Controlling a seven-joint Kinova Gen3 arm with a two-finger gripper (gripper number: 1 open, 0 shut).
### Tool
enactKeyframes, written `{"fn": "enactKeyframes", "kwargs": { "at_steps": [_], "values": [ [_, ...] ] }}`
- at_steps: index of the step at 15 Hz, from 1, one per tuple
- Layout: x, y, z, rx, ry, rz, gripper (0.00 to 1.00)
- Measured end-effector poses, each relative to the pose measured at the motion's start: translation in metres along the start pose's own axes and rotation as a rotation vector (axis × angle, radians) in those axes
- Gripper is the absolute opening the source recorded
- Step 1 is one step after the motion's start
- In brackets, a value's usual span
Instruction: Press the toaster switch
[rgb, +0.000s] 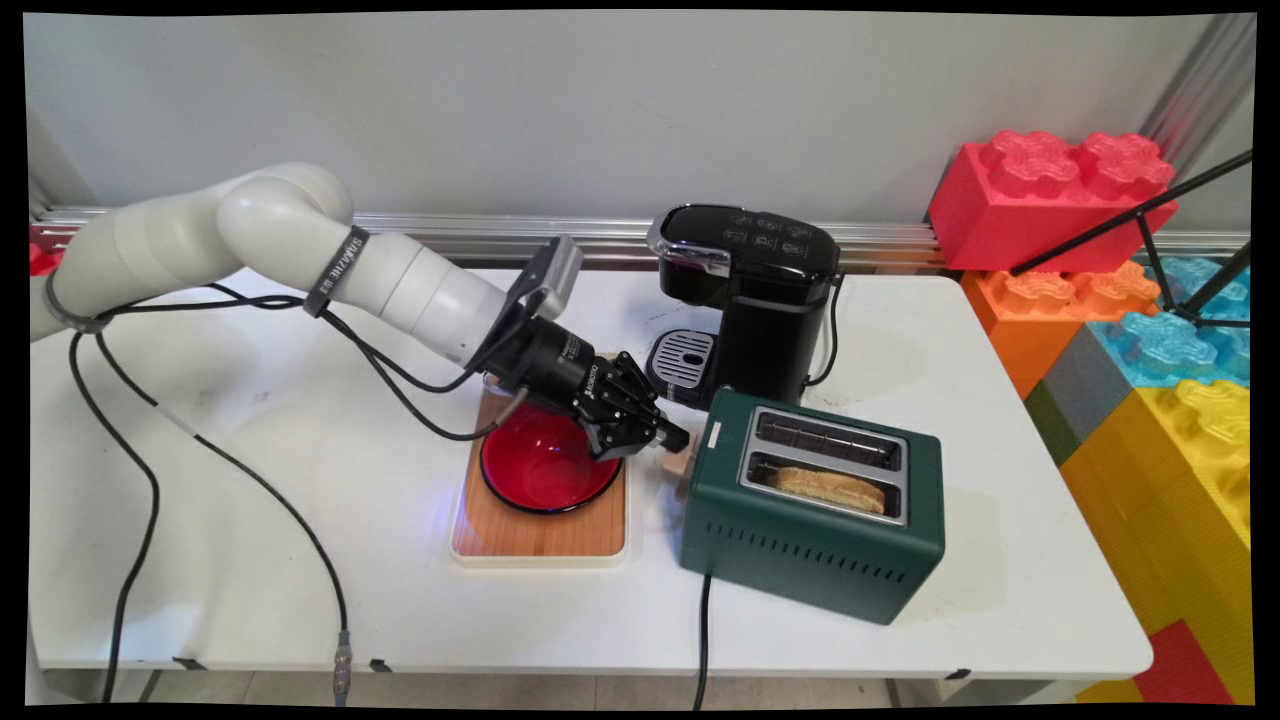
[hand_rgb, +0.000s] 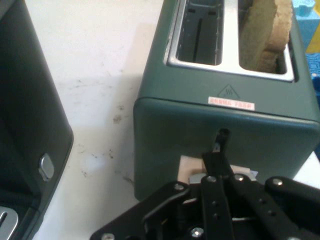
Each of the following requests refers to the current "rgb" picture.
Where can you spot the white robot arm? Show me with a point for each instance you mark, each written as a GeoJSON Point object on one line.
{"type": "Point", "coordinates": [260, 220]}

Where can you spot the green two-slot toaster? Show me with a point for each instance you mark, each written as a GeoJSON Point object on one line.
{"type": "Point", "coordinates": [800, 560]}

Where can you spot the black coffee machine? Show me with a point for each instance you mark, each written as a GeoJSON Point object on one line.
{"type": "Point", "coordinates": [770, 330]}

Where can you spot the small red object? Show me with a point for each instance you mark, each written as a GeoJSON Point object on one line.
{"type": "Point", "coordinates": [42, 258]}

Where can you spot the small yellow foam block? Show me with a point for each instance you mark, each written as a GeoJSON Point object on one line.
{"type": "Point", "coordinates": [1105, 693]}

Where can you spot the green foam block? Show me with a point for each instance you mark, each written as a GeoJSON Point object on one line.
{"type": "Point", "coordinates": [1050, 420]}

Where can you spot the toasted bread slice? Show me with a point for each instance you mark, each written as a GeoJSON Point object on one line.
{"type": "Point", "coordinates": [830, 488]}

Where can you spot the low red foam block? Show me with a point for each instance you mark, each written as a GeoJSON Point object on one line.
{"type": "Point", "coordinates": [1185, 665]}

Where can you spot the orange foam block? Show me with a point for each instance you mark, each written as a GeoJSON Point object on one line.
{"type": "Point", "coordinates": [1020, 330]}

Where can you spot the wooden toaster lever knob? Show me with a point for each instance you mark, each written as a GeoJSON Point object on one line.
{"type": "Point", "coordinates": [680, 463]}

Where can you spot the black tripod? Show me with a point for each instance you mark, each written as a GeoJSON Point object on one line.
{"type": "Point", "coordinates": [1100, 228]}

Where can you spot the upright aluminium profile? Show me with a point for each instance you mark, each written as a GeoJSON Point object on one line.
{"type": "Point", "coordinates": [1195, 90]}

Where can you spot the red glass bowl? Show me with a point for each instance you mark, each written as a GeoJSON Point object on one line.
{"type": "Point", "coordinates": [540, 470]}

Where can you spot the wooden cutting board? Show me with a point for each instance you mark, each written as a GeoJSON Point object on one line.
{"type": "Point", "coordinates": [540, 540]}

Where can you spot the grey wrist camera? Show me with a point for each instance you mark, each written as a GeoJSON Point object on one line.
{"type": "Point", "coordinates": [555, 268]}

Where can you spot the horizontal aluminium rail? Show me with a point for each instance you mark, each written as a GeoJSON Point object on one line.
{"type": "Point", "coordinates": [450, 225]}

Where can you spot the red studded foam block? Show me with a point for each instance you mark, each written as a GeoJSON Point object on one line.
{"type": "Point", "coordinates": [1000, 220]}

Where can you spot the light blue foam block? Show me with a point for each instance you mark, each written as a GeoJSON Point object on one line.
{"type": "Point", "coordinates": [1215, 285]}
{"type": "Point", "coordinates": [1160, 350]}

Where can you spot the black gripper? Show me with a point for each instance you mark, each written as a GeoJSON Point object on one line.
{"type": "Point", "coordinates": [560, 365]}

